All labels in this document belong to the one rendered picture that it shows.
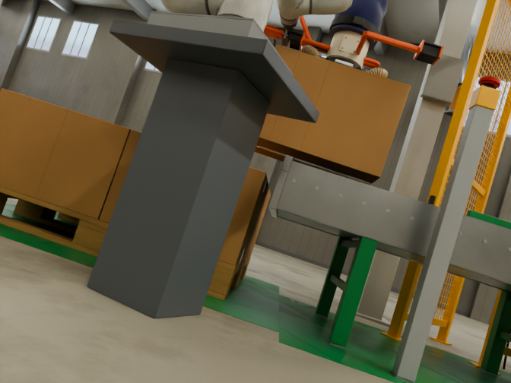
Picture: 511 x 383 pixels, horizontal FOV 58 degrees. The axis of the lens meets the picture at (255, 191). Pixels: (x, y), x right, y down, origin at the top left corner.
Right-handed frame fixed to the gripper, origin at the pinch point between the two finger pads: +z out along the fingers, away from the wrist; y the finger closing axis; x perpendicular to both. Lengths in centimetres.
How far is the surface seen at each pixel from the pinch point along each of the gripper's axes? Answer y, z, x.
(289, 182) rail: 68, -34, 22
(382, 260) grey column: 82, 95, 90
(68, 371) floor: 120, -132, 0
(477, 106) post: 27, -52, 74
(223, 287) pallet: 115, -19, 10
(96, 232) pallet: 111, -19, -47
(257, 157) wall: -79, 889, -89
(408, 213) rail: 66, -34, 67
